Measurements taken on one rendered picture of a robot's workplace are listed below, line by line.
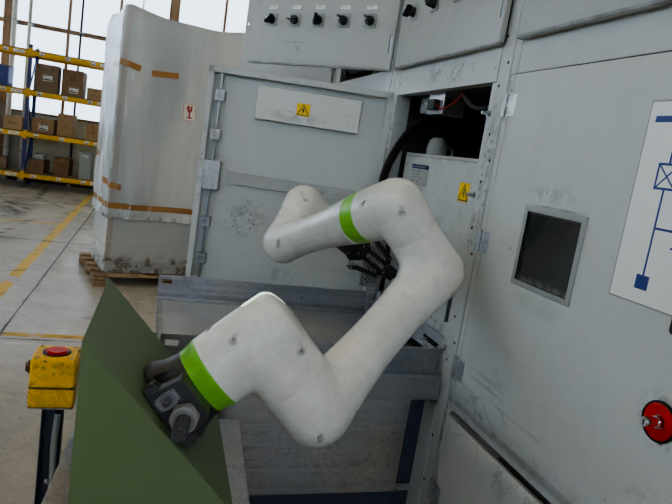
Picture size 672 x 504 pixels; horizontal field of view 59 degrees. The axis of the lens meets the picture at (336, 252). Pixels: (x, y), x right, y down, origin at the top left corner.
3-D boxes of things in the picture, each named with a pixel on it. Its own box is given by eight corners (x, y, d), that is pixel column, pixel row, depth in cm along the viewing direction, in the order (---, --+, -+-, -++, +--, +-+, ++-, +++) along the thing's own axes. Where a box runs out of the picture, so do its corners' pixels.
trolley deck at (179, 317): (154, 393, 128) (157, 367, 127) (154, 310, 186) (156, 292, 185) (437, 400, 149) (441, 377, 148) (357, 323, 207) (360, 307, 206)
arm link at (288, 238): (385, 213, 138) (352, 183, 133) (366, 254, 133) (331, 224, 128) (296, 241, 166) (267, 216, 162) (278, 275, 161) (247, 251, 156)
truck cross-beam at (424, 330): (446, 366, 153) (451, 344, 152) (374, 307, 203) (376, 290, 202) (464, 367, 154) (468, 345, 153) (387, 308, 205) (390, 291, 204)
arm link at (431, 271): (334, 469, 98) (486, 275, 128) (279, 395, 94) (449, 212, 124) (292, 458, 109) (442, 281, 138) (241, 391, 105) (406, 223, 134)
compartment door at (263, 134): (189, 277, 216) (214, 67, 204) (362, 304, 215) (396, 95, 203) (184, 280, 209) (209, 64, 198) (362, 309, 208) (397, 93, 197)
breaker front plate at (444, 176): (445, 346, 155) (480, 161, 147) (379, 296, 200) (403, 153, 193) (450, 346, 155) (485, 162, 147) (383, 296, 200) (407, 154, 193)
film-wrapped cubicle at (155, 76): (230, 289, 552) (263, 34, 517) (92, 286, 491) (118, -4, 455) (201, 266, 628) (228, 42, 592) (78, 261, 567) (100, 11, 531)
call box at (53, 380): (25, 410, 111) (29, 358, 109) (33, 392, 118) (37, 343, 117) (72, 410, 113) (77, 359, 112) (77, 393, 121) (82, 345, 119)
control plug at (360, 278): (358, 285, 191) (367, 232, 188) (354, 282, 195) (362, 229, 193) (381, 287, 193) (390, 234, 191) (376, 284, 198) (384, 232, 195)
